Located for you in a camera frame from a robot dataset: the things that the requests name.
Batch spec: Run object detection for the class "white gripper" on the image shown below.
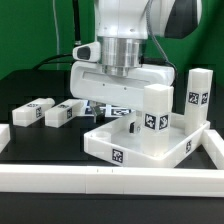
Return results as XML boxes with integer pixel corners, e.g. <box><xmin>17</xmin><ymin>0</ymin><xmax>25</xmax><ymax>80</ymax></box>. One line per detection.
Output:
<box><xmin>70</xmin><ymin>61</ymin><xmax>175</xmax><ymax>134</ymax></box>

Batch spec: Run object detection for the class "white marker sheet with tags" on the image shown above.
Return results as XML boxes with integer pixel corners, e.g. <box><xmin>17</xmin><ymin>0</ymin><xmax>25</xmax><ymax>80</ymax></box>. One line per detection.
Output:
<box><xmin>78</xmin><ymin>100</ymin><xmax>132</xmax><ymax>118</ymax></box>

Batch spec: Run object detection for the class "thin white cable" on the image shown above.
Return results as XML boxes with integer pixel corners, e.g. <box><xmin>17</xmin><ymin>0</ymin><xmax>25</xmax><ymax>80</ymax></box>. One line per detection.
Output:
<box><xmin>52</xmin><ymin>0</ymin><xmax>61</xmax><ymax>71</ymax></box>

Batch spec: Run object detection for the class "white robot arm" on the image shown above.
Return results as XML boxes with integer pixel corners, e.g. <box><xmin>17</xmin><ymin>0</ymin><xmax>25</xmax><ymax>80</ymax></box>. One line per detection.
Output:
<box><xmin>70</xmin><ymin>0</ymin><xmax>202</xmax><ymax>115</ymax></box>

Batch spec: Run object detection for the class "white fence bar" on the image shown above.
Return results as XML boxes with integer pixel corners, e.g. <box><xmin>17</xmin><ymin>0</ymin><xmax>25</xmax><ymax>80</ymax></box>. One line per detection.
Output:
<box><xmin>202</xmin><ymin>130</ymin><xmax>224</xmax><ymax>170</ymax></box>
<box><xmin>0</xmin><ymin>164</ymin><xmax>224</xmax><ymax>197</ymax></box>
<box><xmin>0</xmin><ymin>124</ymin><xmax>10</xmax><ymax>153</ymax></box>

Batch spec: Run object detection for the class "white desk top tray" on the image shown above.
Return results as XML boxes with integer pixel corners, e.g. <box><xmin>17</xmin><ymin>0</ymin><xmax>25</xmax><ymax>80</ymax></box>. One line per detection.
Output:
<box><xmin>84</xmin><ymin>112</ymin><xmax>210</xmax><ymax>168</ymax></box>

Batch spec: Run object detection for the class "white left fence bar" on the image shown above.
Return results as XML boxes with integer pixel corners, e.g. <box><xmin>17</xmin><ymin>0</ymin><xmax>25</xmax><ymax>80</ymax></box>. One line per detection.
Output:
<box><xmin>0</xmin><ymin>124</ymin><xmax>10</xmax><ymax>153</ymax></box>

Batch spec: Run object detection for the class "black thick cable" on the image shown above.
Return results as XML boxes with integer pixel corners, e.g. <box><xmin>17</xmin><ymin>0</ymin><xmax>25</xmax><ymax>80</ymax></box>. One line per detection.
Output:
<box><xmin>31</xmin><ymin>53</ymin><xmax>75</xmax><ymax>71</ymax></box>

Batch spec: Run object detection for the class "white right fence bar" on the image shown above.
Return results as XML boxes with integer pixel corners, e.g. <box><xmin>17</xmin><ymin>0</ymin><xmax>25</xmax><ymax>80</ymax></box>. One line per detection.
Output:
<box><xmin>202</xmin><ymin>130</ymin><xmax>224</xmax><ymax>170</ymax></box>

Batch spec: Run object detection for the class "white front fence bar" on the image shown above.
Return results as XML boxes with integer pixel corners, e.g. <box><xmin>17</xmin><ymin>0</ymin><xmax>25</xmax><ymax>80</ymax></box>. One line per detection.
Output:
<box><xmin>0</xmin><ymin>164</ymin><xmax>224</xmax><ymax>197</ymax></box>

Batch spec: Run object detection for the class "black cable post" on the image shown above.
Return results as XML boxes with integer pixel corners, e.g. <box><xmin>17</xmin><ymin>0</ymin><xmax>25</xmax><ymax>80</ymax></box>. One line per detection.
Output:
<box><xmin>72</xmin><ymin>0</ymin><xmax>82</xmax><ymax>47</ymax></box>

